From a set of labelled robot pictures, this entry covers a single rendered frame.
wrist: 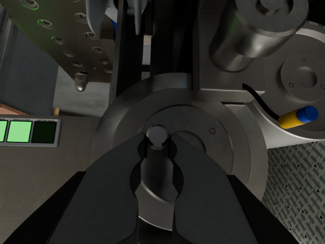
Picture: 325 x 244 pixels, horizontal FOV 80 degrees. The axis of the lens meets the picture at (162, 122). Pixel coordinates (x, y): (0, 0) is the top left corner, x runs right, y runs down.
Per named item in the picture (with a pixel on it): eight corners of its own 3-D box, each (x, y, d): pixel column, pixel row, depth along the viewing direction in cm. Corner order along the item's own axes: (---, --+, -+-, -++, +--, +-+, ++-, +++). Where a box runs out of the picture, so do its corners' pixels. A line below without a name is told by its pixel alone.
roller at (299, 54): (357, 23, 20) (383, 142, 17) (244, 102, 45) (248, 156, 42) (239, 18, 19) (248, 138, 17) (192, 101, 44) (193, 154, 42)
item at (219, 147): (214, 226, 13) (113, 180, 14) (206, 219, 15) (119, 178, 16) (248, 127, 15) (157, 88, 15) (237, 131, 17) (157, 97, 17)
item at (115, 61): (128, -58, 22) (115, 101, 17) (142, 57, 44) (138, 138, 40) (123, -58, 22) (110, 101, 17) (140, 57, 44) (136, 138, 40)
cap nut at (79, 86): (86, 72, 51) (84, 89, 50) (91, 79, 54) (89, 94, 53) (72, 72, 50) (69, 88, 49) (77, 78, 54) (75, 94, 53)
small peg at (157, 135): (164, 150, 11) (141, 141, 11) (162, 153, 14) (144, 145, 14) (173, 129, 12) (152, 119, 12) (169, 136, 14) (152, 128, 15)
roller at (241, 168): (245, 89, 17) (257, 233, 15) (192, 134, 43) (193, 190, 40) (115, 85, 17) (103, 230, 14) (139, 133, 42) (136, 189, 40)
